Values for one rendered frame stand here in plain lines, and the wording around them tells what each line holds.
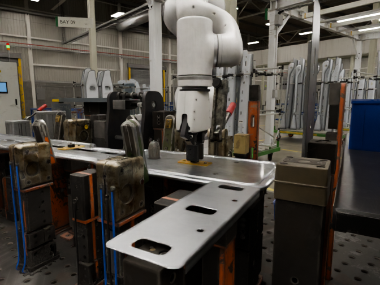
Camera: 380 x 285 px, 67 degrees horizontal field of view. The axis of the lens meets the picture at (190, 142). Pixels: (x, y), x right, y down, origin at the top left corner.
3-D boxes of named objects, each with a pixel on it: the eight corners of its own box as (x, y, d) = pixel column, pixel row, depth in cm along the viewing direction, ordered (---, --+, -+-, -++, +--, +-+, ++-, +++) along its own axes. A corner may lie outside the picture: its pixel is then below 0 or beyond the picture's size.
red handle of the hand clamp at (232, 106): (209, 131, 83) (227, 101, 93) (210, 137, 84) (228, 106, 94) (222, 132, 81) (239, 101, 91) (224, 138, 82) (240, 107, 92)
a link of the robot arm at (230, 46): (228, 7, 87) (241, 76, 70) (176, 7, 86) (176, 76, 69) (233, -24, 79) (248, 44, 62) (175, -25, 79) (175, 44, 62)
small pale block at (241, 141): (230, 259, 83) (233, 134, 77) (234, 253, 86) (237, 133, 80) (242, 262, 81) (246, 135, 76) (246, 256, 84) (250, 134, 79)
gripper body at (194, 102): (191, 86, 75) (191, 128, 77) (170, 85, 66) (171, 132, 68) (217, 85, 72) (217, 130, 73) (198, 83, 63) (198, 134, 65)
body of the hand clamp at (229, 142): (206, 247, 89) (207, 136, 84) (215, 238, 95) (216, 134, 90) (223, 252, 86) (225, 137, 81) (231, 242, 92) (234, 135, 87)
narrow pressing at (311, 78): (299, 185, 53) (311, -9, 48) (307, 172, 63) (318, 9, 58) (302, 185, 53) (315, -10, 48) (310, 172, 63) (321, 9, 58)
